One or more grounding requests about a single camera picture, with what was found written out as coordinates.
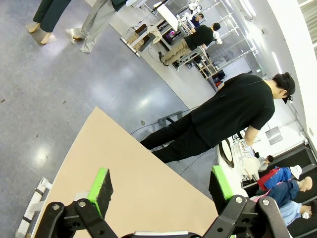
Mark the cardboard box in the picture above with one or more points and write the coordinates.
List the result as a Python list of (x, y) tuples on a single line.
[(135, 39)]

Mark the brown serving tray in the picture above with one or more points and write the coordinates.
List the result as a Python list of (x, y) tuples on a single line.
[(221, 153)]

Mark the person's right hand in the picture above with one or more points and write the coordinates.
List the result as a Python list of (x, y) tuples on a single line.
[(248, 143)]

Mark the tall white background robot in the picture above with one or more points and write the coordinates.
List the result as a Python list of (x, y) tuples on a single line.
[(194, 5)]

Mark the person in light blue shirt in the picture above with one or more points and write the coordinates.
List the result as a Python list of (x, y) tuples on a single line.
[(292, 213)]

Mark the person's right forearm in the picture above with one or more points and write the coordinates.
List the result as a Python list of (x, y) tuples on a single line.
[(252, 135)]

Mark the black bag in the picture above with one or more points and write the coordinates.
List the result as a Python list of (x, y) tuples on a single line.
[(219, 77)]

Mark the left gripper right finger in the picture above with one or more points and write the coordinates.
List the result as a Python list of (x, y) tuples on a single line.
[(223, 188)]

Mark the mannequin in red blue jacket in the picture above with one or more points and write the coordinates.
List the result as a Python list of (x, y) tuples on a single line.
[(272, 178)]

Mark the mannequin in pale blue shirt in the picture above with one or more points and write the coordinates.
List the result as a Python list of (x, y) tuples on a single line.
[(96, 19)]

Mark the mannequin in navy jacket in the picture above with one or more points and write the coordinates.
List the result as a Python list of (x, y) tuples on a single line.
[(287, 192)]

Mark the person in blue top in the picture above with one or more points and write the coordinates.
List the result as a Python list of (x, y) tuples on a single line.
[(196, 21)]

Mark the shoe rack shelf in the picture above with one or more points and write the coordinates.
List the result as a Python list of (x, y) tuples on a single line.
[(208, 67)]

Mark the dark grey plastic stool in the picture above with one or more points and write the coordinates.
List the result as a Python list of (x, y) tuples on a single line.
[(171, 119)]

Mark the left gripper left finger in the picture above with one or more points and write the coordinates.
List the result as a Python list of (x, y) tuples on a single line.
[(97, 193)]

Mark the person in khaki trousers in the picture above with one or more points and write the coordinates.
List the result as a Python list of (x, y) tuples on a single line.
[(195, 39)]

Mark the small white desk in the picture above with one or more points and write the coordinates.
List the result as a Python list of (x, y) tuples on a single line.
[(168, 17)]

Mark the beige crumpled cloth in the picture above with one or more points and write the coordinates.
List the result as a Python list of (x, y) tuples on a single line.
[(154, 33)]

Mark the seated person in grey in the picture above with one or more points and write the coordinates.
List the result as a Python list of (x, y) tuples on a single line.
[(265, 163)]

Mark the person in black T-shirt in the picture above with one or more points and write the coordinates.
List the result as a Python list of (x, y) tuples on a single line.
[(230, 109)]

